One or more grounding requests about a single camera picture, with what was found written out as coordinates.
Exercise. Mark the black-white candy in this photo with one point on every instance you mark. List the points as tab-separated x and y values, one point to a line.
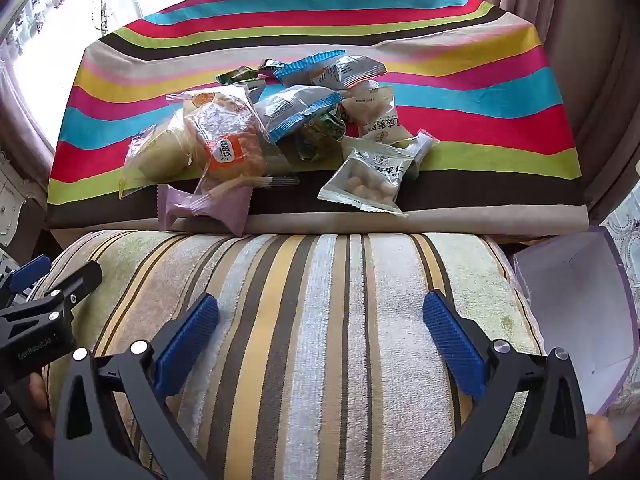
270	66

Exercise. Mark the person's leg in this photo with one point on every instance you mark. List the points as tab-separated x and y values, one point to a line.
602	440

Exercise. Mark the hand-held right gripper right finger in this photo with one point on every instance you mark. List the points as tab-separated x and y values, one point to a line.
452	345

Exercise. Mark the purple cardboard box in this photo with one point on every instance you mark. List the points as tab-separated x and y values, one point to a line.
570	310

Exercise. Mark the white cabinet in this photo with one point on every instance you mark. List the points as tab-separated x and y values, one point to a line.
12	195

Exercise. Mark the person's left hand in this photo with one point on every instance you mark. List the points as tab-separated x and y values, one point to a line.
40	402

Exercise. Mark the colourful striped tablecloth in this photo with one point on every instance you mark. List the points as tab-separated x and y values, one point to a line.
460	110

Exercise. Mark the dark green snack packet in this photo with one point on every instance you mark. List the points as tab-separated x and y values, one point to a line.
235	75

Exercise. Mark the yellow cake clear packet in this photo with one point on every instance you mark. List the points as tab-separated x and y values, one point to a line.
155	160

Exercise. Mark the white packet red print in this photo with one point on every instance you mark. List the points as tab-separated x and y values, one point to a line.
377	110

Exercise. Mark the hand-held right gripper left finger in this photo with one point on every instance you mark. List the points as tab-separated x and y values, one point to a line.
187	345

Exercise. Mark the bread packet orange label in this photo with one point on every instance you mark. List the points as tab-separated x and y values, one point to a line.
225	130

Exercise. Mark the green-white snack packet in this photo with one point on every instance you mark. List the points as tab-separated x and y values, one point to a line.
320	132

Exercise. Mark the white lace curtain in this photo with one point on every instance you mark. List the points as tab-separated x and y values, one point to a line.
30	25

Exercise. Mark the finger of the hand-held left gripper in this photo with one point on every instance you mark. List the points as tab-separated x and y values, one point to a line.
75	282
30	271

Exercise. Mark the embroidered lace curtain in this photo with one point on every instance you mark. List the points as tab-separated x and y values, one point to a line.
622	232

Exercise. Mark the blue-edged grey snack packet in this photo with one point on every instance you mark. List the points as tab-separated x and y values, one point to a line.
295	107
300	67

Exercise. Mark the lilac snack packet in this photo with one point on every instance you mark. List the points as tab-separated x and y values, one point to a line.
172	207

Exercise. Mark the pink snack packet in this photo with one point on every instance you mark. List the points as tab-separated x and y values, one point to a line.
227	212

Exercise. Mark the striped sofa towel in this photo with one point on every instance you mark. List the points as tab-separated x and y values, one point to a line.
320	310

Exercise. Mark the grey-white snack packet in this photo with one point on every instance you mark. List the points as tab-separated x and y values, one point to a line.
350	72

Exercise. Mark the white nut packet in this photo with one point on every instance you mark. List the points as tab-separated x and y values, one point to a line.
365	185

